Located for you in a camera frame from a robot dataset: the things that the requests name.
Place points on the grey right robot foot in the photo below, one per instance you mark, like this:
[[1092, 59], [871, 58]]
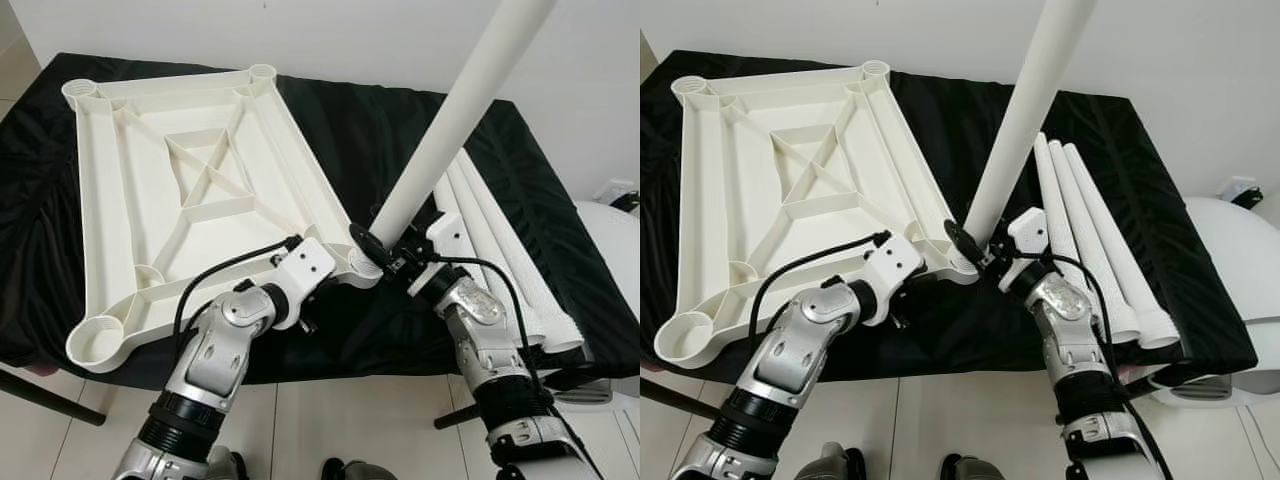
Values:
[[360, 471], [970, 470]]

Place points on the black table cloth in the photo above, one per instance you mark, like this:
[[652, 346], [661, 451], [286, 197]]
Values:
[[950, 130], [370, 130]]

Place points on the grey robot foot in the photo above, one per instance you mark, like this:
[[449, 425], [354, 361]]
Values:
[[228, 468], [842, 463], [970, 470], [360, 471]]

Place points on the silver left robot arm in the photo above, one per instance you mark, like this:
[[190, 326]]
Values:
[[215, 350], [790, 350]]

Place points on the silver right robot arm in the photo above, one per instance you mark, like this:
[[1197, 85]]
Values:
[[1070, 330], [490, 340]]

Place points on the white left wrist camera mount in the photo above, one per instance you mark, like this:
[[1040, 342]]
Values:
[[305, 265], [890, 265]]

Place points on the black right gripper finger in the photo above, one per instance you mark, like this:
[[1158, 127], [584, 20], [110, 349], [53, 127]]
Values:
[[962, 240], [368, 243]]

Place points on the grey left robot foot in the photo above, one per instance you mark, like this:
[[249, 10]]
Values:
[[228, 468], [842, 463]]

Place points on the black power plug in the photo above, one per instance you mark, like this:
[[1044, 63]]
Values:
[[1246, 197], [626, 201]]

